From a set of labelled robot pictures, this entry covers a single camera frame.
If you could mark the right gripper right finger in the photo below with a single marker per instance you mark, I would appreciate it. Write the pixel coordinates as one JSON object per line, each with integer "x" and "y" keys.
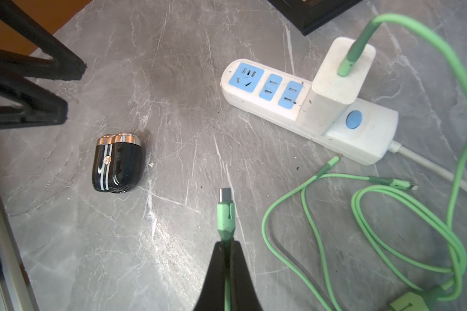
{"x": 242, "y": 293}

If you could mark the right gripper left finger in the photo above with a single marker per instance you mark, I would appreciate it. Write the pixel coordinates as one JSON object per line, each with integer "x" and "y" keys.
{"x": 212, "y": 293}

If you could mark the white USB charger adapter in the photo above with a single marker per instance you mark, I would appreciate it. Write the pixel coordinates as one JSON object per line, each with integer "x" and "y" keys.
{"x": 331, "y": 94}

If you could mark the white blue power strip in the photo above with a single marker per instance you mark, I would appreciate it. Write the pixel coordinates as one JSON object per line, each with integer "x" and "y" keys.
{"x": 363, "y": 133}

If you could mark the black white chessboard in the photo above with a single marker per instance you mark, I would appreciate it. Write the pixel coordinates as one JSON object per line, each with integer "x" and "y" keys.
{"x": 308, "y": 16}

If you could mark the aluminium front rail frame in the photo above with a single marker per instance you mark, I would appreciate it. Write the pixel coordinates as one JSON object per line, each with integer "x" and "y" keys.
{"x": 15, "y": 286}

